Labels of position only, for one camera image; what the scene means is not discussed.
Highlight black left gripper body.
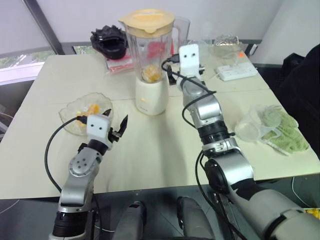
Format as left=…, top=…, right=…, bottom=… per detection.
left=107, top=126, right=126, bottom=144

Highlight peeled orange segments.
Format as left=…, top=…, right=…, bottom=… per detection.
left=142, top=64, right=161, bottom=83

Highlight clear blender jar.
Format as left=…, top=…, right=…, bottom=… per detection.
left=118, top=16, right=192, bottom=84

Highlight cream yellow blender lid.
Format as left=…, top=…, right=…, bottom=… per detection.
left=118, top=9, right=176, bottom=35

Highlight white blender base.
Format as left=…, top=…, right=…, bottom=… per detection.
left=134, top=74, right=170, bottom=116

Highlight black blender base part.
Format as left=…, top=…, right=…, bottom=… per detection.
left=89, top=24, right=130, bottom=60

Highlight clear plastic bag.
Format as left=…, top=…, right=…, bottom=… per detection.
left=206, top=34, right=248, bottom=62

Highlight white power strip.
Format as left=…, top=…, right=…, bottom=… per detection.
left=215, top=62, right=259, bottom=82

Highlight clear glass bowl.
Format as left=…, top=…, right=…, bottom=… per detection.
left=58, top=92, right=115, bottom=137

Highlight silver foil packet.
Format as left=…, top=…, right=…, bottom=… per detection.
left=214, top=35, right=241, bottom=48

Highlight plastic bag with red contents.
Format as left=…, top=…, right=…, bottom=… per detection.
left=105, top=41, right=166, bottom=74

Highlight small black object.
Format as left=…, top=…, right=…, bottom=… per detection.
left=246, top=43, right=260, bottom=55

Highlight clear plastic cup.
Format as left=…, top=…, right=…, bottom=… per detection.
left=234, top=116, right=264, bottom=144
left=249, top=104, right=284, bottom=126

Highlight dark grey rounded shape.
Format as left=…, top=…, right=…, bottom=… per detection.
left=176, top=196, right=216, bottom=240
left=111, top=199, right=148, bottom=240

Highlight black chair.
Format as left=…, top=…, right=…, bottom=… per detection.
left=278, top=42, right=320, bottom=162

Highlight green cloth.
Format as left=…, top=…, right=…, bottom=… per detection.
left=258, top=106, right=310, bottom=156

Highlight yellow item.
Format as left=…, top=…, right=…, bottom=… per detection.
left=303, top=208, right=320, bottom=220

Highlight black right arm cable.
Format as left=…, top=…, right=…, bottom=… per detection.
left=161, top=55, right=251, bottom=240

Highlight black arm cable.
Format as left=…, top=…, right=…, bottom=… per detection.
left=44, top=115, right=89, bottom=193
left=161, top=55, right=251, bottom=240

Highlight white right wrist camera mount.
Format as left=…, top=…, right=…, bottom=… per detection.
left=178, top=44, right=201, bottom=77

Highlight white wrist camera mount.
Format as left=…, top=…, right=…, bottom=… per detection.
left=178, top=44, right=201, bottom=77
left=85, top=114, right=114, bottom=150

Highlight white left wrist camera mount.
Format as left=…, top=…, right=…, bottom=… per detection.
left=85, top=114, right=114, bottom=150

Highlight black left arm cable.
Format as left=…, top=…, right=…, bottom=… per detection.
left=44, top=115, right=89, bottom=193

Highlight dark window frame post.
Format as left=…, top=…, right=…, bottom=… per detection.
left=23, top=0, right=65, bottom=55

